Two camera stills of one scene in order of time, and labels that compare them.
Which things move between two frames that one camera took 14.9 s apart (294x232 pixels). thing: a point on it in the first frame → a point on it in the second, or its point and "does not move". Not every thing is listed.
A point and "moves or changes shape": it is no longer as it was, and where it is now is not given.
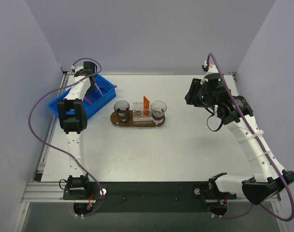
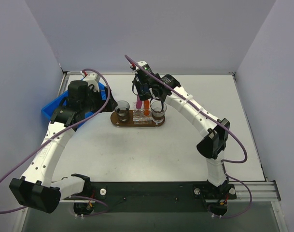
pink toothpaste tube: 88,100 moves or changes shape
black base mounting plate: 147,196 does not move
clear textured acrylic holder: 141,116 does not move
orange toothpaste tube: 146,106 does not move
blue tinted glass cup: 121,108 does not move
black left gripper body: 93,80 → 107,99
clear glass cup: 158,108 does not move
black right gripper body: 191,90 → 144,90
